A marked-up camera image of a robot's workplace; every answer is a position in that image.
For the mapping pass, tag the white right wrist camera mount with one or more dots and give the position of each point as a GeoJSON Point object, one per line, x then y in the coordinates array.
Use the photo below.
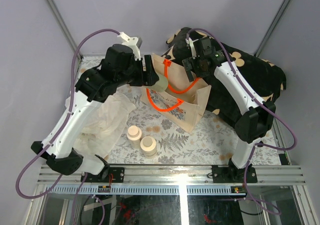
{"type": "Point", "coordinates": [191, 46]}

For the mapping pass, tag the aluminium front rail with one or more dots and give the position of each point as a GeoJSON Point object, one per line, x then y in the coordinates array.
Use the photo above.
{"type": "Point", "coordinates": [152, 174]}

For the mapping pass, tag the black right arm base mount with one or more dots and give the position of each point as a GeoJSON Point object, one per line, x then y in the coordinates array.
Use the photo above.
{"type": "Point", "coordinates": [231, 174]}

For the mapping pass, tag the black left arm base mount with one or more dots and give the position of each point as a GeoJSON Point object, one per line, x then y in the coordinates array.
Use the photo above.
{"type": "Point", "coordinates": [108, 175]}

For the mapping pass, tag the black plush flower pillow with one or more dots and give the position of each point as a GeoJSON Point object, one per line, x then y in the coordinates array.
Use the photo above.
{"type": "Point", "coordinates": [242, 82]}

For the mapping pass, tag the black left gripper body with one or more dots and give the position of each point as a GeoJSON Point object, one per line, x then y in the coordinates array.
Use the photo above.
{"type": "Point", "coordinates": [133, 75]}

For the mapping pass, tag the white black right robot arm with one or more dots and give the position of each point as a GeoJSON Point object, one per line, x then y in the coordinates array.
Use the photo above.
{"type": "Point", "coordinates": [255, 120]}

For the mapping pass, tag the cream bottle wooden cap front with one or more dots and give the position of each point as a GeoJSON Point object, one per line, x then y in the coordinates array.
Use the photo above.
{"type": "Point", "coordinates": [134, 135]}

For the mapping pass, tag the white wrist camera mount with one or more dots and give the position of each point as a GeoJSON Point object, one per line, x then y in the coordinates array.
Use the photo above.
{"type": "Point", "coordinates": [191, 46]}
{"type": "Point", "coordinates": [132, 42]}

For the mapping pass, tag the aluminium corner frame post left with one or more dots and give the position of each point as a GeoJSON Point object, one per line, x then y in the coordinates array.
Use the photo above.
{"type": "Point", "coordinates": [61, 23]}

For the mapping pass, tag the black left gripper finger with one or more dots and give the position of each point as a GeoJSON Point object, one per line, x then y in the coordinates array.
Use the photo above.
{"type": "Point", "coordinates": [147, 63]}
{"type": "Point", "coordinates": [150, 78]}

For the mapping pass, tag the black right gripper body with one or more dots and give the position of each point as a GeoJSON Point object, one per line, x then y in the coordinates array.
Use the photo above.
{"type": "Point", "coordinates": [191, 63]}

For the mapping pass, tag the white crumpled cloth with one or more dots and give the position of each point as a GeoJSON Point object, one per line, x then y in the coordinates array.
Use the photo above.
{"type": "Point", "coordinates": [104, 127]}

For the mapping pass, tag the wide cream jar wooden lid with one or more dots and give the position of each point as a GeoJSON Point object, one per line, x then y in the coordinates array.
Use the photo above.
{"type": "Point", "coordinates": [148, 146]}

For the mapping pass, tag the grey slotted cable duct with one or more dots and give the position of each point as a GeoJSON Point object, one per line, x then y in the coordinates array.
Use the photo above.
{"type": "Point", "coordinates": [146, 190]}

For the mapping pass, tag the aluminium corner frame post right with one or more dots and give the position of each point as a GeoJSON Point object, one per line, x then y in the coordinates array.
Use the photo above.
{"type": "Point", "coordinates": [272, 27]}

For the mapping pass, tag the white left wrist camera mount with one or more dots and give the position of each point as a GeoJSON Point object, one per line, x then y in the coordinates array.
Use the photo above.
{"type": "Point", "coordinates": [132, 42]}

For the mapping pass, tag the floral patterned table cloth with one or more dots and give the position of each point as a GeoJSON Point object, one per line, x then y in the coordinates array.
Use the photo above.
{"type": "Point", "coordinates": [212, 141]}

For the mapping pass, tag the green bottle wooden cap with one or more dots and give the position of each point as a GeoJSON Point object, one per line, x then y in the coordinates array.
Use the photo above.
{"type": "Point", "coordinates": [161, 85]}

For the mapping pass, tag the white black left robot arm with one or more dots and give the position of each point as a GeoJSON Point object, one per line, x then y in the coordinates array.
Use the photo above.
{"type": "Point", "coordinates": [95, 85]}

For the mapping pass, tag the aluminium corner frame post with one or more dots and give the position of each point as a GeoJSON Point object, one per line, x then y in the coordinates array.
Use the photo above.
{"type": "Point", "coordinates": [272, 27]}
{"type": "Point", "coordinates": [61, 23]}

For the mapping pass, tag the beige canvas tote bag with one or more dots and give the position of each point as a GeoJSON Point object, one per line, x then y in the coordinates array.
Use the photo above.
{"type": "Point", "coordinates": [183, 102]}

